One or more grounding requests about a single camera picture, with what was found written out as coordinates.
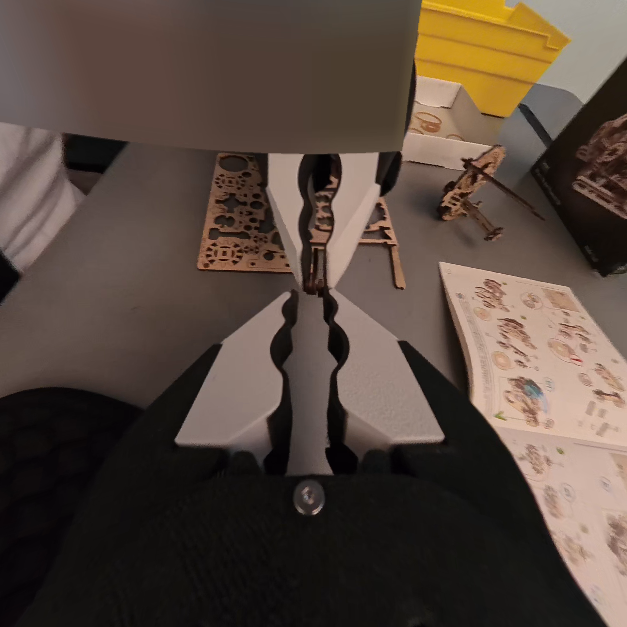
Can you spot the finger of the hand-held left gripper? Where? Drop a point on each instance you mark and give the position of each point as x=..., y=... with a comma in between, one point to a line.
x=360, y=191
x=284, y=196

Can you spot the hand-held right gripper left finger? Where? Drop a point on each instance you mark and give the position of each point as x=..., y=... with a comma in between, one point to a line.
x=230, y=392

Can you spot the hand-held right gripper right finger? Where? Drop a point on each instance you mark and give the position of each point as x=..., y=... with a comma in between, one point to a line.
x=387, y=392

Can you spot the long wooden model part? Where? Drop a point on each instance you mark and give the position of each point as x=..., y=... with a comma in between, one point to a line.
x=317, y=262

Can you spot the laser-cut wooden parts sheet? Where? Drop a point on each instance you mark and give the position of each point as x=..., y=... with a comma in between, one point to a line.
x=235, y=215

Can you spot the partly assembled wooden model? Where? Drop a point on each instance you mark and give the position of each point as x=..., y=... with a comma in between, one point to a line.
x=465, y=191

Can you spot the black model kit box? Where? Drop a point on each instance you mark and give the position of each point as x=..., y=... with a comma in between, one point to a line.
x=588, y=171

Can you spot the white cardboard box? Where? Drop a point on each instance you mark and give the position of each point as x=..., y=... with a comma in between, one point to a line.
x=470, y=122

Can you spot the yellow plastic bin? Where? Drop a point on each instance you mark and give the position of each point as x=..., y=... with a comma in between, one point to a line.
x=480, y=54

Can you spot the illustrated instruction booklet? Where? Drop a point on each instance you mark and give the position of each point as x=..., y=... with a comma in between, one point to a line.
x=539, y=352

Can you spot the white cloth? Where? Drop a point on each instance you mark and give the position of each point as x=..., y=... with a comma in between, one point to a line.
x=34, y=196

